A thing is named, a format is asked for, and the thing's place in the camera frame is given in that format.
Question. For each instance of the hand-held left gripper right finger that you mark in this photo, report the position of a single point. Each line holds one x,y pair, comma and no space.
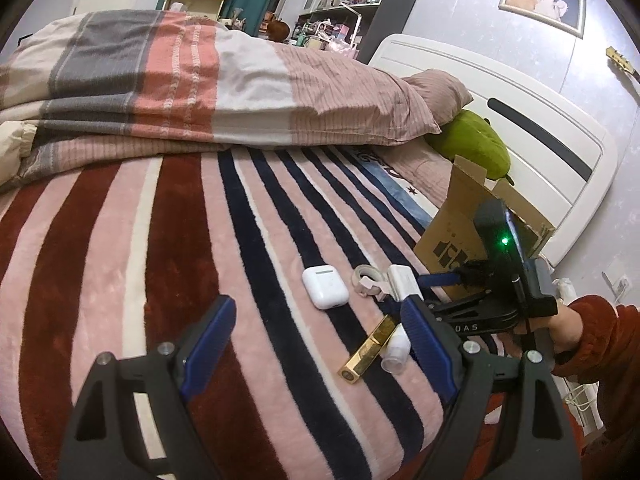
430,355

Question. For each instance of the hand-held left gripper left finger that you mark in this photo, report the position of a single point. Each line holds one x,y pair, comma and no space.
212,342

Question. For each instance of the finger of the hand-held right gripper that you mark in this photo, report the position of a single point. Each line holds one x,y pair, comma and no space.
465,316
440,279

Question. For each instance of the small white plastic box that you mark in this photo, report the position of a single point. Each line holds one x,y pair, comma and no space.
402,282

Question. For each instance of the brown cardboard box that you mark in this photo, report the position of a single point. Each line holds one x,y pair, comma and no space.
465,240

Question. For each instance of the person's right forearm red sleeve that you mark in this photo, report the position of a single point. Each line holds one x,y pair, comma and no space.
607,360

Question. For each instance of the person's right hand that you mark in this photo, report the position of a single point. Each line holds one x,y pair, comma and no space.
565,327

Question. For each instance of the small white bottle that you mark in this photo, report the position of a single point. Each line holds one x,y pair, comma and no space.
396,351

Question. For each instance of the gold metal lighter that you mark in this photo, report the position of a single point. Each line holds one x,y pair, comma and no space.
367,355

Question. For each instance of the clear tape roll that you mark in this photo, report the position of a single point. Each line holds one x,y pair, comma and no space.
366,280

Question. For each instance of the red pink striped fleece blanket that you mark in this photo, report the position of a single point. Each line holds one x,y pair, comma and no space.
150,285

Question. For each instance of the pink bed sheet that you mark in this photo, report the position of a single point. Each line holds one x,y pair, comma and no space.
425,175

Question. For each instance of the white earbuds case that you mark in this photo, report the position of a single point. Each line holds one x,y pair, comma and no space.
324,287

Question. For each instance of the green plush toy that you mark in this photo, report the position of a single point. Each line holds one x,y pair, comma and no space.
475,141

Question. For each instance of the white bed headboard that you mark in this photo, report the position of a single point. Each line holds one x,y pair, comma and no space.
540,125

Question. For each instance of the pink striped pillow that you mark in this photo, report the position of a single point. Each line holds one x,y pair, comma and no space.
436,95

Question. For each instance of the yellow guitar headstock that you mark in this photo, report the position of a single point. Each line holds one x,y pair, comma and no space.
621,62

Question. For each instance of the pink grey striped duvet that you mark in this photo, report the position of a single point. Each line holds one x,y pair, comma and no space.
165,80

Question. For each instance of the white desk lamp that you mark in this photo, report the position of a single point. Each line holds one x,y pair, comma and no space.
354,20

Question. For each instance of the cream quilt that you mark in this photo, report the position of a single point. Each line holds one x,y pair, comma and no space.
12,152

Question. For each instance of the cluttered storage shelf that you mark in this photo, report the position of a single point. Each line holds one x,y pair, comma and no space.
350,5

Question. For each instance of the yellow white cabinet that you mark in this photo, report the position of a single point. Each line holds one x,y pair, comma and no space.
192,2

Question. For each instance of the white wall socket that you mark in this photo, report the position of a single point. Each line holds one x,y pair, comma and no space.
618,283

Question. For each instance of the framed wall picture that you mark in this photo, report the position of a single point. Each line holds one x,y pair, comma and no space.
542,2

